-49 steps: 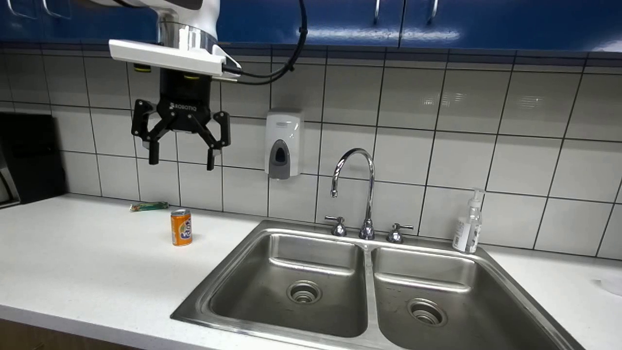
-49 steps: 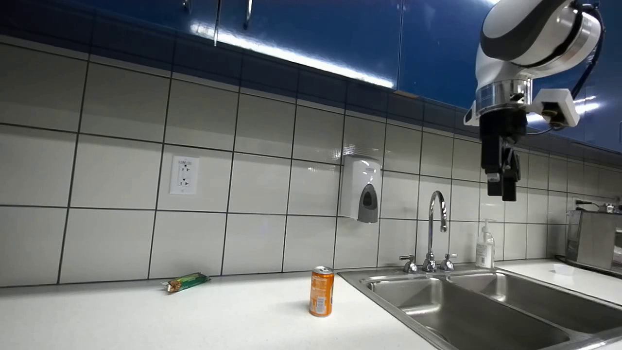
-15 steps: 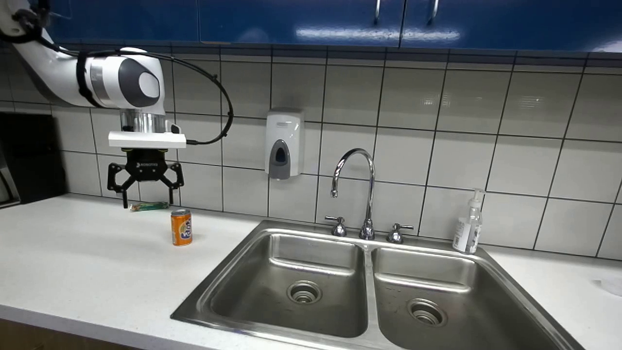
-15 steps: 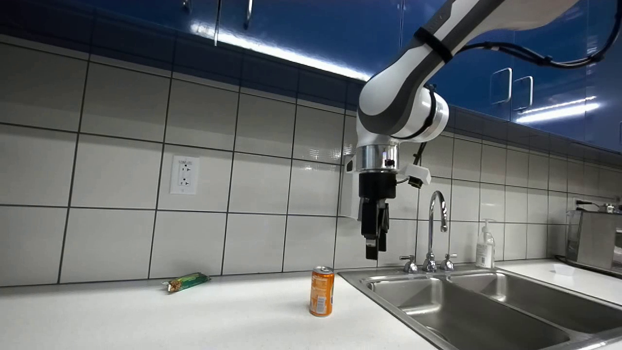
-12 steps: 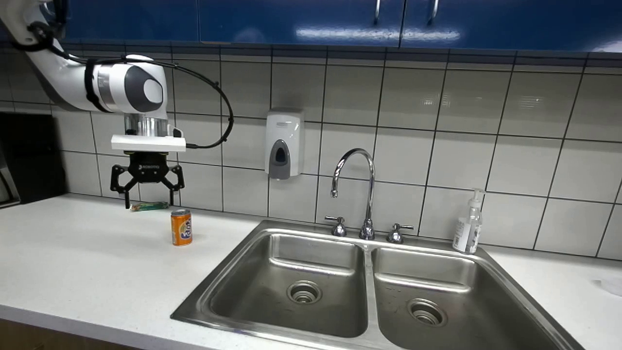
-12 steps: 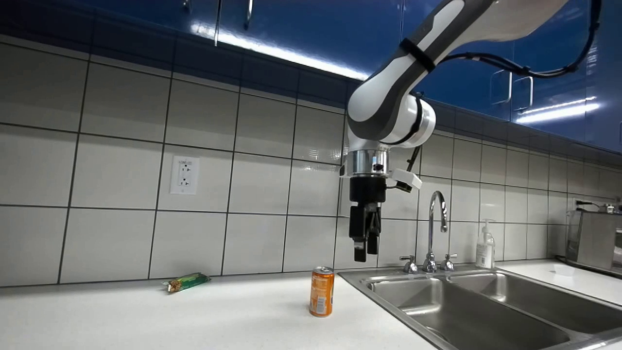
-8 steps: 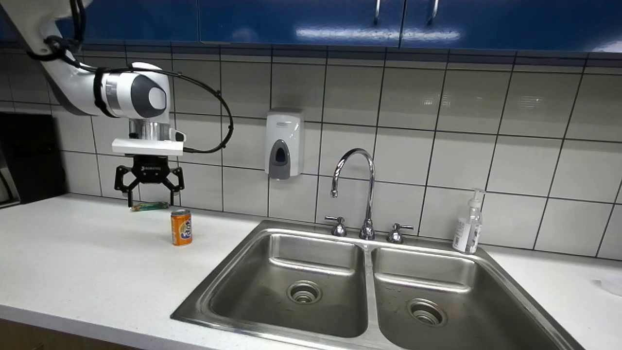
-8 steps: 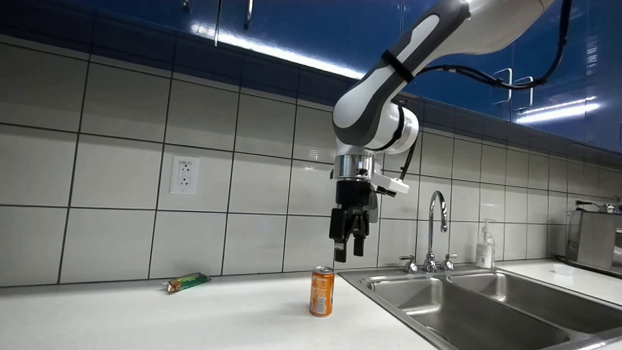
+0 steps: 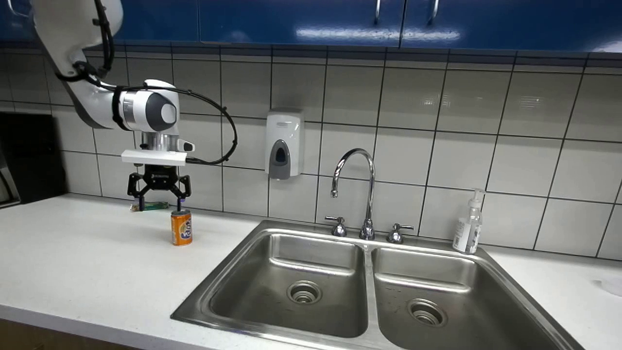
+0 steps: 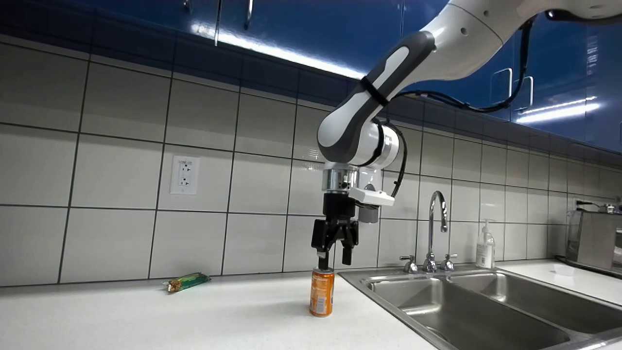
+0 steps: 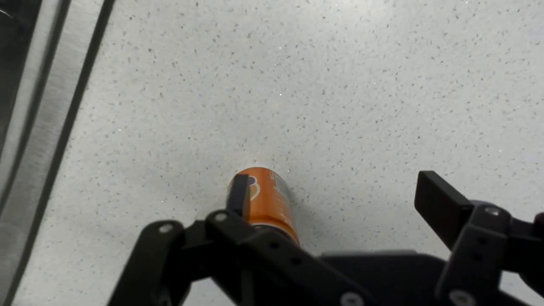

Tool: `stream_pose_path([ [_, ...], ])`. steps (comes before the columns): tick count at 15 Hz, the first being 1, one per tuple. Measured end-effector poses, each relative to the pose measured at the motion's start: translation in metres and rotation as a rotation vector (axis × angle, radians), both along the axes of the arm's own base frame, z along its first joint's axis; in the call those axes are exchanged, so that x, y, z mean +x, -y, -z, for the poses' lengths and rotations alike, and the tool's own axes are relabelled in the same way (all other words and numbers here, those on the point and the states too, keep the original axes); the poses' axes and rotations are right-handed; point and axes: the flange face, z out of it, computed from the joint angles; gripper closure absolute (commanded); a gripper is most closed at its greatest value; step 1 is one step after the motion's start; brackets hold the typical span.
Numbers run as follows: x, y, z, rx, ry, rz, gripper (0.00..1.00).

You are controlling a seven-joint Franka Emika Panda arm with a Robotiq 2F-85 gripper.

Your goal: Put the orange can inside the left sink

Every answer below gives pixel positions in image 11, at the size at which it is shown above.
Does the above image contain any orange soda can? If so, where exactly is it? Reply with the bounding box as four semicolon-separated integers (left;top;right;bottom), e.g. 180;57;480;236
225;164;300;246

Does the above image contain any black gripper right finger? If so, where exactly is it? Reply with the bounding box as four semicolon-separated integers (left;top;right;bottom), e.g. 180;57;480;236
412;168;544;306

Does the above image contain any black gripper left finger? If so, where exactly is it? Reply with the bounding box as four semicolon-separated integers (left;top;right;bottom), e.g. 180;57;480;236
106;171;377;306

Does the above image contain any stainless steel double sink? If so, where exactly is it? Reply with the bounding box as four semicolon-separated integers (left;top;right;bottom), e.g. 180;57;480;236
0;0;117;306

